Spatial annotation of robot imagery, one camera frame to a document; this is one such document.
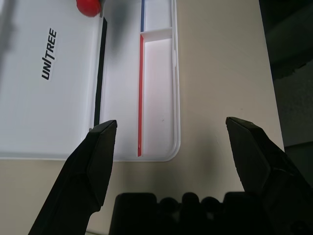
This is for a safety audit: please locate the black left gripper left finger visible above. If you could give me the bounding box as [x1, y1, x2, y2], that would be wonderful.
[26, 119, 118, 235]

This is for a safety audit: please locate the white plastic pencil case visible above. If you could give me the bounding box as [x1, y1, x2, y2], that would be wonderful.
[0, 0, 181, 163]

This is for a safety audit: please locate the red and black marker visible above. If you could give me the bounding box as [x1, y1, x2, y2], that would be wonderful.
[75, 0, 102, 17]

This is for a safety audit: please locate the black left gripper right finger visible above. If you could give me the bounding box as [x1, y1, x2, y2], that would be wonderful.
[225, 117, 313, 235]

